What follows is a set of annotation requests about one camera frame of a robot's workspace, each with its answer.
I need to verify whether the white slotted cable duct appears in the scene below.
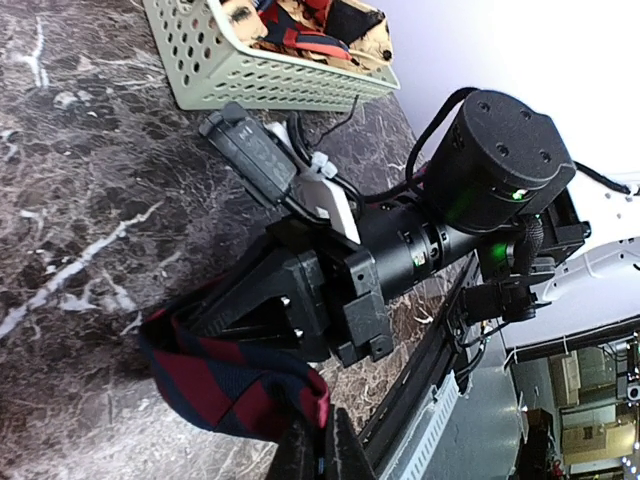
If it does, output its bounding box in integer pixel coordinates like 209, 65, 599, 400
380, 371, 460, 480

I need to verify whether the yellow insect print tie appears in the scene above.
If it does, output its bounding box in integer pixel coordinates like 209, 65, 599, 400
220, 0, 394, 74

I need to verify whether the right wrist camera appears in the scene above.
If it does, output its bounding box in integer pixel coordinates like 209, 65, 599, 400
199, 102, 364, 244

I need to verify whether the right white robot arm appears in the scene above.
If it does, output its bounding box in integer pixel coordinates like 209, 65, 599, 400
181, 87, 622, 366

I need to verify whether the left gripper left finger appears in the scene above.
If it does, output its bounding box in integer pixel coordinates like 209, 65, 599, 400
267, 419, 315, 480

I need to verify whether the black red striped tie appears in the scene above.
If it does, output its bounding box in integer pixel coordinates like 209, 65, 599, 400
252, 1, 360, 70

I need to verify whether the green perforated plastic basket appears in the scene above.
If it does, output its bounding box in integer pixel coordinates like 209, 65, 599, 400
143, 0, 400, 112

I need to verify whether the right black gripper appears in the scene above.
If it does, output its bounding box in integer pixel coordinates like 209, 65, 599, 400
176, 199, 480, 366

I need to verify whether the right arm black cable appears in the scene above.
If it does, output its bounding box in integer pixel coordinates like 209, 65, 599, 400
404, 87, 481, 191

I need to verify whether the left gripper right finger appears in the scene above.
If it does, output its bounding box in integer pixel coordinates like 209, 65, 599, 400
327, 407, 375, 480

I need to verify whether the black front rail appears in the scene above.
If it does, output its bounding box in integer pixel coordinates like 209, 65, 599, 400
359, 254, 480, 476

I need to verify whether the red navy striped tie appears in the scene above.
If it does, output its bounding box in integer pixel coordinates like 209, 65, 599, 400
139, 280, 330, 442

